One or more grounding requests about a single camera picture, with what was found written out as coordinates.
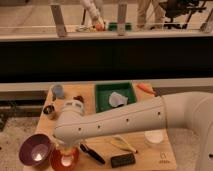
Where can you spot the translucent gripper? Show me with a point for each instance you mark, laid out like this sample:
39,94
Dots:
65,150

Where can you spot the orange apple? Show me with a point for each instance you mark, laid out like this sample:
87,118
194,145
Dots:
66,161

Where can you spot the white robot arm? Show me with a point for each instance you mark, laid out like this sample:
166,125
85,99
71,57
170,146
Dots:
190,110

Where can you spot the red bowl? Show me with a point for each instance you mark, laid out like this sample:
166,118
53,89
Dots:
55,161

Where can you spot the purple bowl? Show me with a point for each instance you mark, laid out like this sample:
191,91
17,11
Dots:
35,150

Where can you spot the small metal cup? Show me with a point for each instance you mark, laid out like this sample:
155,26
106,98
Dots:
49,111

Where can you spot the dark red grapes bunch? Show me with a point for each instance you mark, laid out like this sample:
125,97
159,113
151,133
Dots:
79,98

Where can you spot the black rectangular block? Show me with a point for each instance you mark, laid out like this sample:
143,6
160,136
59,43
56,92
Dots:
122,160

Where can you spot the blue-grey cup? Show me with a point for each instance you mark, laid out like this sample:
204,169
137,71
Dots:
57,91

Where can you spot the grey crumpled cloth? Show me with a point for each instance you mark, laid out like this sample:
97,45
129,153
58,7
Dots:
116,99

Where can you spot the green plastic tray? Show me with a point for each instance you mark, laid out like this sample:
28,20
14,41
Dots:
103,92

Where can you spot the white round lid container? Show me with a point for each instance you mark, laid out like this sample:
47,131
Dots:
154,137

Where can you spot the orange carrot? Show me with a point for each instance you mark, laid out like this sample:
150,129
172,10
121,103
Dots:
146,89

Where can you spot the green box in background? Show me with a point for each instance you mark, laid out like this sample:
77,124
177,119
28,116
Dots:
114,26

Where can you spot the black office chair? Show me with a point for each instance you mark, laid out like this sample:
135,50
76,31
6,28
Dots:
175,8

